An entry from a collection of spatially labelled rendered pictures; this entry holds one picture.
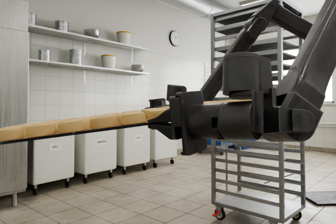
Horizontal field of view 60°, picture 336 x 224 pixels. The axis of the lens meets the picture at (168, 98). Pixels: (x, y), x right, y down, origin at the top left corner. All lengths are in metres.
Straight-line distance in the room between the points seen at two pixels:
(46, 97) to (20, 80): 1.16
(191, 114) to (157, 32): 5.34
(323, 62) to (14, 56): 2.93
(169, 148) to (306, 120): 4.50
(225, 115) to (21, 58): 2.89
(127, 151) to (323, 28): 3.88
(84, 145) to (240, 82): 3.49
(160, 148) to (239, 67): 4.35
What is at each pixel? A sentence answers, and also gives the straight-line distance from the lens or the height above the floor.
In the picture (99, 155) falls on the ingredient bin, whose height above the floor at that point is 0.34.
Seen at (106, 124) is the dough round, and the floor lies 0.95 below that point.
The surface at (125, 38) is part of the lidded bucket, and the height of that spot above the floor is 2.08.
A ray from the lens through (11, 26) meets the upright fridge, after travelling 3.29.
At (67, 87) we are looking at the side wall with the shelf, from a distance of 4.45.
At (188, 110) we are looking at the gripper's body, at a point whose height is 0.98.
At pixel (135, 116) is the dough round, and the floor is 0.97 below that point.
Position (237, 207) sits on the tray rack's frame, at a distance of 2.63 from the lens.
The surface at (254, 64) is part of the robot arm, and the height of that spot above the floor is 1.05.
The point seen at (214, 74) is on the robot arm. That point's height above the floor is 1.10.
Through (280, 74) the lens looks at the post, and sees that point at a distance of 2.34.
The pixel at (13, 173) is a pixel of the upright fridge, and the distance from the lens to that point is 3.22.
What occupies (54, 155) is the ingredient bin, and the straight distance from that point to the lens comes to 3.65.
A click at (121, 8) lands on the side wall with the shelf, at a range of 5.26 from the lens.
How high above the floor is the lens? 0.99
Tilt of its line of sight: 2 degrees up
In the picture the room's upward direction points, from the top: straight up
